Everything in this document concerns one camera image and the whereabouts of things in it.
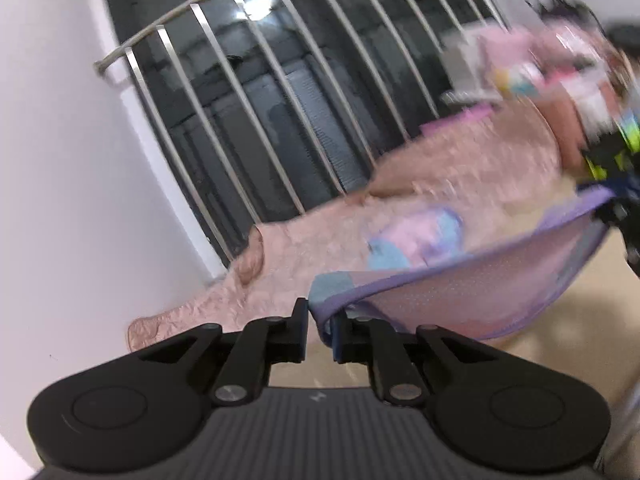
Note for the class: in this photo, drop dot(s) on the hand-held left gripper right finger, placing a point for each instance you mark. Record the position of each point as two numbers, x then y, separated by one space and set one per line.
337 342

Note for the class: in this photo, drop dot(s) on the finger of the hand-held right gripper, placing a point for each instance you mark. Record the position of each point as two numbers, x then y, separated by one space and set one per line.
612 212

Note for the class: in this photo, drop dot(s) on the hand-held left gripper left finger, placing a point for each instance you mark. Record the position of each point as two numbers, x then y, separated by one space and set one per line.
301 330

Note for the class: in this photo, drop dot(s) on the pink mesh garment purple trim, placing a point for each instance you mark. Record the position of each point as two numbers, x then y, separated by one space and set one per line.
450 290

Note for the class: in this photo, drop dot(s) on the person's right forearm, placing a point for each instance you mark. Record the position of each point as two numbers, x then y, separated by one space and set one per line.
565 130

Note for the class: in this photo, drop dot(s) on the pink clothes pile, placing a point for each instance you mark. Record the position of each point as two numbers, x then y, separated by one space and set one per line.
550 52

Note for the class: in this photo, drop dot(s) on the pink fluffy blanket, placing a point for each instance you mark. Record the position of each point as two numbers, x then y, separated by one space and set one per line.
310 240

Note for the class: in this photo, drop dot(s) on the folded pink and blue garment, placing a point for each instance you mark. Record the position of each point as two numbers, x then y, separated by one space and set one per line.
415 240

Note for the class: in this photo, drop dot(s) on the magenta flat item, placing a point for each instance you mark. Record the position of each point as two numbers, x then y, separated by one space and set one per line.
457 120

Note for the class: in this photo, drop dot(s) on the dark blurred object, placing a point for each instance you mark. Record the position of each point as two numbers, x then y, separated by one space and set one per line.
555 0

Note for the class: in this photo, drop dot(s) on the white metal railing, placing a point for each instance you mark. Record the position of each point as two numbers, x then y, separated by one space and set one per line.
250 110

